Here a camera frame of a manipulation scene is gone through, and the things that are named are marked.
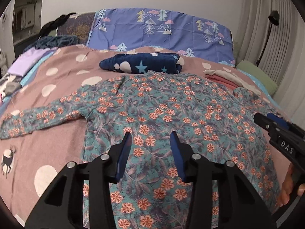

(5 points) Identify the blue tree pattern pillow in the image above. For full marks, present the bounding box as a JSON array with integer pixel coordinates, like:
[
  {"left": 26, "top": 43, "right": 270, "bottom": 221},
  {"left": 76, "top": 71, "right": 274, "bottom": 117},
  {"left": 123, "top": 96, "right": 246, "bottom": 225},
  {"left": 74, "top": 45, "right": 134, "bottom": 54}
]
[{"left": 87, "top": 8, "right": 235, "bottom": 66}]

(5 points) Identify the pink folded garment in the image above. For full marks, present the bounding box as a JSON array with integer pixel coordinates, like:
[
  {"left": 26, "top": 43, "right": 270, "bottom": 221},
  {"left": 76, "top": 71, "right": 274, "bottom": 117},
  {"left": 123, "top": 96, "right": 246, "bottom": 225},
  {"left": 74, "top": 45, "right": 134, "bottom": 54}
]
[{"left": 205, "top": 75, "right": 238, "bottom": 90}]

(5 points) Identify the green pillow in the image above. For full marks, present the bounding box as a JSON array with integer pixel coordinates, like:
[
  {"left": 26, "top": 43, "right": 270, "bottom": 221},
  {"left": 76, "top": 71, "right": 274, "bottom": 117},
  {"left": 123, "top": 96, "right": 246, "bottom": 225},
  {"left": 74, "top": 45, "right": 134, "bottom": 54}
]
[{"left": 236, "top": 60, "right": 278, "bottom": 96}]

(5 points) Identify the cream folded garment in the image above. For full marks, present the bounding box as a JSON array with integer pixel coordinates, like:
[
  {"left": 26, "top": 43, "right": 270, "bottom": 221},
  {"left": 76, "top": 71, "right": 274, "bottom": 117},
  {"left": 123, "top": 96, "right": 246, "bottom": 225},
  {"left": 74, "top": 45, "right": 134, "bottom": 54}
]
[{"left": 204, "top": 69, "right": 261, "bottom": 96}]

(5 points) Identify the black braided strap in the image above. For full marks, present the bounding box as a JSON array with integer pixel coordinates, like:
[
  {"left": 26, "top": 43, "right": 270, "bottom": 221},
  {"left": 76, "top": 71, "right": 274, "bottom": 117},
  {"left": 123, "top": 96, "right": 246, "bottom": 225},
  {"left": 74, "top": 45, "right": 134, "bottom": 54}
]
[{"left": 38, "top": 12, "right": 77, "bottom": 38}]

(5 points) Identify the pink polka dot blanket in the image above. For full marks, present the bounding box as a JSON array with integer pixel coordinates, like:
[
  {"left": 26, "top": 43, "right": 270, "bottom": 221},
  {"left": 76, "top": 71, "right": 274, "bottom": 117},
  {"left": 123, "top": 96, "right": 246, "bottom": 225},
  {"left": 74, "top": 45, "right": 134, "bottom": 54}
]
[{"left": 1, "top": 45, "right": 288, "bottom": 228}]

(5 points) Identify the dark tree pattern pillow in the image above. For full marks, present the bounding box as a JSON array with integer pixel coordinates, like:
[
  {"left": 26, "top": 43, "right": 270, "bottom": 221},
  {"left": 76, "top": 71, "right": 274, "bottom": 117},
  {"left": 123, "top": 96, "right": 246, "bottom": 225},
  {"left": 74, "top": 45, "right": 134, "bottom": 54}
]
[{"left": 56, "top": 12, "right": 95, "bottom": 45}]

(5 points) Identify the navy star garment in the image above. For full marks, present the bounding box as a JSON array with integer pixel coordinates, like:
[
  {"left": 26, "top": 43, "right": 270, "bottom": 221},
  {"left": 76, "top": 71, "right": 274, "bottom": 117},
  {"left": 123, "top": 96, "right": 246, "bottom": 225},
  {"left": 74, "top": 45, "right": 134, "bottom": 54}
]
[{"left": 99, "top": 52, "right": 185, "bottom": 74}]

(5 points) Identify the light blue bed sheet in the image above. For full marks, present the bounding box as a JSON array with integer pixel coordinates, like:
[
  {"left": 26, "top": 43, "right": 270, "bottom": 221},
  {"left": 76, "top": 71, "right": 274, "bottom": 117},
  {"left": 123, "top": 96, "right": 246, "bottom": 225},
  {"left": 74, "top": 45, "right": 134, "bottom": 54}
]
[{"left": 1, "top": 51, "right": 55, "bottom": 115}]

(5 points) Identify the teal floral shirt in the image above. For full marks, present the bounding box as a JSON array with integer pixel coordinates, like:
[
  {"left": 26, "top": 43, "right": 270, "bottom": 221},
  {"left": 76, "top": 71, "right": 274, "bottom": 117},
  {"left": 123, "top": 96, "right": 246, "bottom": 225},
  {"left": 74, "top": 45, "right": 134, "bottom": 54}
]
[{"left": 1, "top": 71, "right": 280, "bottom": 228}]

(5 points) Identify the dark teal fuzzy blanket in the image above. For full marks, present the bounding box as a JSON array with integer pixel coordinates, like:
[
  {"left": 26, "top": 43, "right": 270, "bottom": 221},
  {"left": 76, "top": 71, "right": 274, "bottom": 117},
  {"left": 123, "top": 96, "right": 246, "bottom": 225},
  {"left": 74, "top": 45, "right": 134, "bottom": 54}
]
[{"left": 23, "top": 35, "right": 79, "bottom": 53}]

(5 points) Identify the person's right hand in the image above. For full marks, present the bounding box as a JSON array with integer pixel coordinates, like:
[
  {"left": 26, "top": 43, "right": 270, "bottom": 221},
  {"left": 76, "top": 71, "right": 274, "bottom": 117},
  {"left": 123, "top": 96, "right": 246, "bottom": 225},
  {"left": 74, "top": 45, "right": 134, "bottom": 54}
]
[{"left": 277, "top": 163, "right": 295, "bottom": 207}]

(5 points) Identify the white pleated curtain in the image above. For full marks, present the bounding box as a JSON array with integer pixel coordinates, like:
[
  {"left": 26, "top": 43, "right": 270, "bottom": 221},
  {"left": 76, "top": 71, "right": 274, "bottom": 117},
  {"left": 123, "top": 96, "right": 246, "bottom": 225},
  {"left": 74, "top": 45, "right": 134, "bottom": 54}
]
[{"left": 234, "top": 0, "right": 304, "bottom": 126}]

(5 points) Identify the lilac folded cloth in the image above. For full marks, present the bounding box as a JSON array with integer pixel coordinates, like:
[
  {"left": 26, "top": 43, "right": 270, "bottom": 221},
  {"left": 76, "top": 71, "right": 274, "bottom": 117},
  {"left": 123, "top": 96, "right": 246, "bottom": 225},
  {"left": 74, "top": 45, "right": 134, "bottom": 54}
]
[{"left": 7, "top": 47, "right": 58, "bottom": 77}]

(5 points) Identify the black floor lamp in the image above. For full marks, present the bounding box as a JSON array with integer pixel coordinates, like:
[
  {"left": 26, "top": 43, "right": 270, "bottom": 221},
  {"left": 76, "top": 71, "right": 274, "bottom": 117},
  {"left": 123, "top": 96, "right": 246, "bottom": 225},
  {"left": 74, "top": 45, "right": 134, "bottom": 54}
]
[{"left": 255, "top": 10, "right": 280, "bottom": 67}]

